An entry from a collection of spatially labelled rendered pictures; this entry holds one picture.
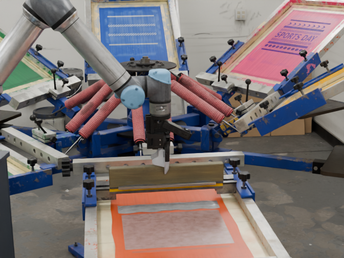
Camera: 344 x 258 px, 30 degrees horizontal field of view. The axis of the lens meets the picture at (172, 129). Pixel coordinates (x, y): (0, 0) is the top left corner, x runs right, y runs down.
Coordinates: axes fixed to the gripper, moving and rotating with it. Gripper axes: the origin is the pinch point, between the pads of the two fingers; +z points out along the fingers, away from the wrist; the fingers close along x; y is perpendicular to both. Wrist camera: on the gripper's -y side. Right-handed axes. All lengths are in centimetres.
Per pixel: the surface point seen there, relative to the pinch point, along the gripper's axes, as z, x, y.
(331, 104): 13, -140, -113
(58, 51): 19, -418, 59
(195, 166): -0.8, 1.5, -10.0
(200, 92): -10, -80, -25
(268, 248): 12, 43, -26
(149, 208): 13.2, 3.9, 6.8
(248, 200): 10.0, 9.5, -27.3
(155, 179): 3.5, 1.5, 4.3
